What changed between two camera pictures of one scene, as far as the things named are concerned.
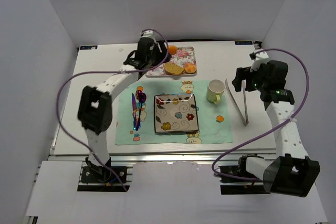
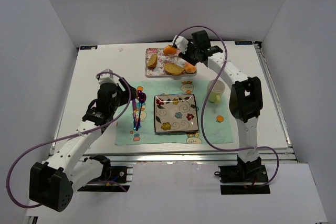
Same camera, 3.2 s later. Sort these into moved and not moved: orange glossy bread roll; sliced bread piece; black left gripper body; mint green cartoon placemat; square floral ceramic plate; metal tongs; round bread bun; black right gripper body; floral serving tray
Moved: black right gripper body; metal tongs; black left gripper body
Not moved: sliced bread piece; round bread bun; orange glossy bread roll; square floral ceramic plate; floral serving tray; mint green cartoon placemat
